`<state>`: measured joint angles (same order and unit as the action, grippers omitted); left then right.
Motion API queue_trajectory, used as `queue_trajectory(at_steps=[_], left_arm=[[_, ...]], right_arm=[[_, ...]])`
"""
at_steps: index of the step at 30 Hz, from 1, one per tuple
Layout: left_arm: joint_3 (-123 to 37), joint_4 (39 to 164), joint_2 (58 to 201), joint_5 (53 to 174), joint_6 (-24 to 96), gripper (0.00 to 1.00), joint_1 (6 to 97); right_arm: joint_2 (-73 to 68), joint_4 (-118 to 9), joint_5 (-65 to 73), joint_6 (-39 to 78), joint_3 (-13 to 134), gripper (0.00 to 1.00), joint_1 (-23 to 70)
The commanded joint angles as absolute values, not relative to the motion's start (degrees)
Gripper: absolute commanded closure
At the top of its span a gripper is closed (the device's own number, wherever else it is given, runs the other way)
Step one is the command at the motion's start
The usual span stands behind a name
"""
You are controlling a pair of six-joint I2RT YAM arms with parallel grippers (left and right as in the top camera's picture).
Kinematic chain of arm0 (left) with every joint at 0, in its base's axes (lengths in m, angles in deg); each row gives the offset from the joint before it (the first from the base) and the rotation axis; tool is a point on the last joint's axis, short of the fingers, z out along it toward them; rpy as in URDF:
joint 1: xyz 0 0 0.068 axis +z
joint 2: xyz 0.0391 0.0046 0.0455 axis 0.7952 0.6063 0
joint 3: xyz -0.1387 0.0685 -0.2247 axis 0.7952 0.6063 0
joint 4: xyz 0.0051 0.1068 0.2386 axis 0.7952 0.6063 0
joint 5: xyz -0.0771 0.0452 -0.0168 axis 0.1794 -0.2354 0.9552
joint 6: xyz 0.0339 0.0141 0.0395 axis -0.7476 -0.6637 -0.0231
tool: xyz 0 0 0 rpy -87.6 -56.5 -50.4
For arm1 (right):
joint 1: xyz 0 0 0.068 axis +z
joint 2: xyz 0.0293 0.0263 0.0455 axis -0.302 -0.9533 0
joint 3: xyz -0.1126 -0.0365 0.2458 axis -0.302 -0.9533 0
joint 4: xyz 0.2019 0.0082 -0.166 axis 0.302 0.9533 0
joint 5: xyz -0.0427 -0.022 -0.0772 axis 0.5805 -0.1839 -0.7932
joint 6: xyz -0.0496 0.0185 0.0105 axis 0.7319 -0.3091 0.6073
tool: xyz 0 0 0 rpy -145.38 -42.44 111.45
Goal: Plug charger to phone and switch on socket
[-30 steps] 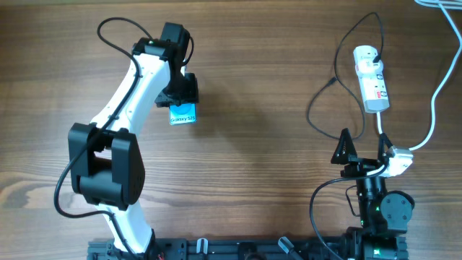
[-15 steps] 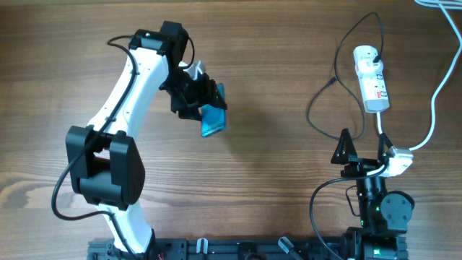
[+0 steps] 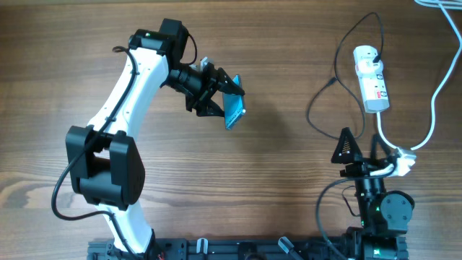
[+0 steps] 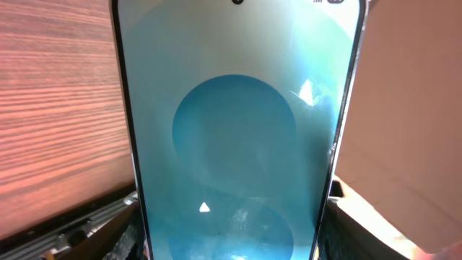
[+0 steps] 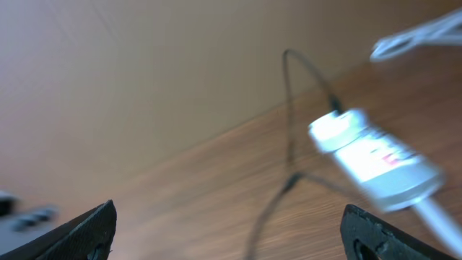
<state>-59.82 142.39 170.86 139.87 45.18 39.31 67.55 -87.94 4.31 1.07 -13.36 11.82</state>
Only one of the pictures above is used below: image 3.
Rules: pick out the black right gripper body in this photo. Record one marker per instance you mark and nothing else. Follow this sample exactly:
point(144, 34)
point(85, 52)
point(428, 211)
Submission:
point(361, 170)

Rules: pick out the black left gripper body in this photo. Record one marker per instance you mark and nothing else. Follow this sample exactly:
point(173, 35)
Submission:
point(197, 86)

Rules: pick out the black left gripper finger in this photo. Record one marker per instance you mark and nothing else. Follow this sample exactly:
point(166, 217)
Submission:
point(221, 82)
point(208, 107)

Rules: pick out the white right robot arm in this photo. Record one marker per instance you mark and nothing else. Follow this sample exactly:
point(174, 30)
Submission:
point(385, 215)

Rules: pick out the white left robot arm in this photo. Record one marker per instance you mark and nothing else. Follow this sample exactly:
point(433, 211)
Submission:
point(105, 166)

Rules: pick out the turquoise screen smartphone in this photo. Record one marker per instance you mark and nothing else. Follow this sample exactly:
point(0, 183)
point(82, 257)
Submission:
point(234, 108)

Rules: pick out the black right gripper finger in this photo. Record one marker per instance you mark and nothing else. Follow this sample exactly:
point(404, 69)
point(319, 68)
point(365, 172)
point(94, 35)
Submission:
point(376, 143)
point(347, 150)

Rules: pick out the white power strip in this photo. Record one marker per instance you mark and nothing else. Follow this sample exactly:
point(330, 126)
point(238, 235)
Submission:
point(373, 89)

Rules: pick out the white charger plug adapter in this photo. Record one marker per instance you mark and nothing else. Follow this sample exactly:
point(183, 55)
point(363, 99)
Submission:
point(366, 67)

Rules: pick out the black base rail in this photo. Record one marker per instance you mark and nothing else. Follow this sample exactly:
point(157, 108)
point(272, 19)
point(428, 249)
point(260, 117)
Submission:
point(311, 249)

